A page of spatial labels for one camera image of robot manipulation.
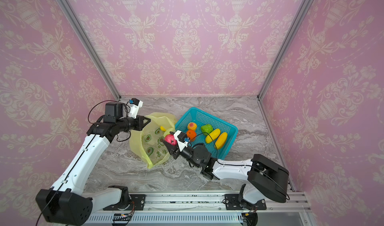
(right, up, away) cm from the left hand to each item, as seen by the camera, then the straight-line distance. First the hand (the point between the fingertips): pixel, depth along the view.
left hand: (150, 120), depth 76 cm
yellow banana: (+35, -11, +19) cm, 42 cm away
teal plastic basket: (+27, 0, +27) cm, 38 cm away
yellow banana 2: (+39, -14, +16) cm, 45 cm away
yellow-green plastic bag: (-7, -15, +19) cm, 26 cm away
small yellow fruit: (+1, -7, +22) cm, 23 cm away
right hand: (+11, -7, -7) cm, 14 cm away
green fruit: (+31, -6, +20) cm, 37 cm away
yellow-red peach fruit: (+21, -5, +21) cm, 30 cm away
